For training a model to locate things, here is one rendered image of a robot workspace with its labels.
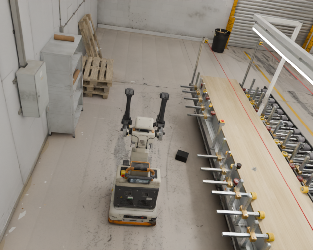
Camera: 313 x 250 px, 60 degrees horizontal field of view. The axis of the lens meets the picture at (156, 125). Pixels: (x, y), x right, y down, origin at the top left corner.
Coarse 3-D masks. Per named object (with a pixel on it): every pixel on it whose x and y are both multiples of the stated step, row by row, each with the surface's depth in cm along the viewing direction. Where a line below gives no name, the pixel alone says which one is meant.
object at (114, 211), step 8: (112, 192) 363; (112, 200) 351; (112, 208) 341; (120, 208) 342; (128, 208) 344; (136, 208) 346; (144, 208) 348; (152, 208) 350; (112, 216) 340; (152, 216) 343; (128, 224) 351; (136, 224) 351; (144, 224) 351; (152, 224) 352
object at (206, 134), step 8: (192, 88) 550; (192, 96) 533; (200, 112) 478; (200, 120) 462; (208, 136) 424; (208, 144) 408; (208, 152) 404; (216, 168) 368; (216, 176) 362; (224, 200) 327; (232, 216) 307; (232, 224) 299; (232, 232) 297; (240, 232) 292; (240, 240) 284; (240, 248) 277
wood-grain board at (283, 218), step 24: (216, 96) 494; (240, 96) 509; (240, 120) 440; (240, 144) 386; (240, 168) 345; (264, 168) 352; (288, 168) 360; (264, 192) 317; (288, 192) 323; (288, 216) 294; (312, 216) 299; (264, 240) 267; (288, 240) 269; (312, 240) 274
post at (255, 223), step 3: (255, 222) 255; (258, 222) 255; (252, 225) 259; (255, 225) 256; (249, 228) 264; (252, 228) 259; (255, 228) 259; (252, 231) 262; (243, 240) 274; (246, 240) 271; (243, 243) 274
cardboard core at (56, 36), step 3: (54, 36) 423; (57, 36) 424; (60, 36) 424; (63, 36) 425; (66, 36) 426; (69, 36) 427; (72, 36) 428; (57, 39) 427; (60, 39) 426; (63, 39) 426; (66, 39) 426; (69, 39) 427; (72, 39) 427
